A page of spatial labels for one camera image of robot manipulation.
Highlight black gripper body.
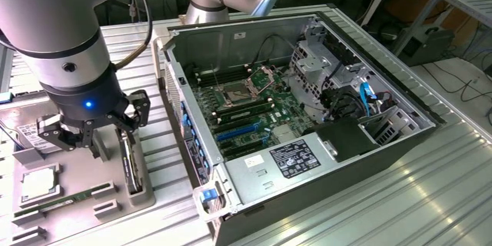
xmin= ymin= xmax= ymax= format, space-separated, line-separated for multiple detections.
xmin=41 ymin=67 xmax=131 ymax=125

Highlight graphics card with metal bracket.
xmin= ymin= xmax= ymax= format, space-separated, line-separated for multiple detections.
xmin=115 ymin=127 xmax=144 ymax=196

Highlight hard disk with blue carrier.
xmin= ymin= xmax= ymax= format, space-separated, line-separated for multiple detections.
xmin=0 ymin=92 xmax=63 ymax=155

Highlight grey parts rack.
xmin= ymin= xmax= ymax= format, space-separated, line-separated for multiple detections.
xmin=7 ymin=124 xmax=157 ymax=246

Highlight silver CPU chip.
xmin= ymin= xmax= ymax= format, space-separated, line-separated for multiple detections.
xmin=20 ymin=168 xmax=57 ymax=201

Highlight thin metal locking lever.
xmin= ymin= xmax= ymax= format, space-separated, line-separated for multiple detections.
xmin=212 ymin=63 xmax=223 ymax=91

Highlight green RAM stick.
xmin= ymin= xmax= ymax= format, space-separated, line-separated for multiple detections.
xmin=13 ymin=188 xmax=99 ymax=218

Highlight CPU socket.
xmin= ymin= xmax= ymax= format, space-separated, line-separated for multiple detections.
xmin=220 ymin=82 xmax=253 ymax=106

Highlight blue expansion slot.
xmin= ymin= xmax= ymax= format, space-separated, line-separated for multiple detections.
xmin=215 ymin=122 xmax=260 ymax=142

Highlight installed black RAM stick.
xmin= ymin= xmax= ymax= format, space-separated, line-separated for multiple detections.
xmin=213 ymin=102 xmax=275 ymax=123

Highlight black expansion slot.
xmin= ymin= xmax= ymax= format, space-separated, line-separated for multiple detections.
xmin=223 ymin=139 xmax=263 ymax=158

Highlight blue case latch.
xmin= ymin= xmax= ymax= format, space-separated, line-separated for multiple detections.
xmin=199 ymin=188 xmax=220 ymax=202

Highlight metal socket cover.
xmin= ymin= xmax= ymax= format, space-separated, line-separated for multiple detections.
xmin=245 ymin=65 xmax=279 ymax=96

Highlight silver power supply unit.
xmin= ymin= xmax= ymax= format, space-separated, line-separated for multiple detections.
xmin=224 ymin=133 xmax=340 ymax=205

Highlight green motherboard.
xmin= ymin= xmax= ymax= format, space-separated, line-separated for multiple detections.
xmin=184 ymin=63 xmax=320 ymax=162

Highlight silver chipset heatsink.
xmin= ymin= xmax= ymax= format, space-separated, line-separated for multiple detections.
xmin=272 ymin=126 xmax=299 ymax=141

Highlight silver disk bay cage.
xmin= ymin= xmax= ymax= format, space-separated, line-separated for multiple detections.
xmin=288 ymin=17 xmax=341 ymax=122

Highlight black plastic shroud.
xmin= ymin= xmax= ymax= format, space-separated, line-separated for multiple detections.
xmin=303 ymin=119 xmax=380 ymax=164

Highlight open black PC case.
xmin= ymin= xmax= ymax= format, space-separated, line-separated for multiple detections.
xmin=148 ymin=10 xmax=447 ymax=246

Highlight black box device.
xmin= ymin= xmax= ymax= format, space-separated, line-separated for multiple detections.
xmin=399 ymin=25 xmax=456 ymax=67

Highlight metal slatted shelf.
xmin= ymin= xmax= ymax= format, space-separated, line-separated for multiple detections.
xmin=395 ymin=0 xmax=492 ymax=56

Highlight black disk wire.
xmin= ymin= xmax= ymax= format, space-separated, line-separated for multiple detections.
xmin=0 ymin=122 xmax=19 ymax=149

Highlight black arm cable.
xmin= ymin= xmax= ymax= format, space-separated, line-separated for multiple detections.
xmin=113 ymin=0 xmax=155 ymax=70

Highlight black looped wire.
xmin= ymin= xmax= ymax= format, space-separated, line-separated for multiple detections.
xmin=259 ymin=33 xmax=297 ymax=66

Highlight blue data wire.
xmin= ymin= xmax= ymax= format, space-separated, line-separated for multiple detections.
xmin=359 ymin=81 xmax=375 ymax=119

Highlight black floor cable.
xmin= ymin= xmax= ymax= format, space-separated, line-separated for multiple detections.
xmin=421 ymin=63 xmax=492 ymax=101

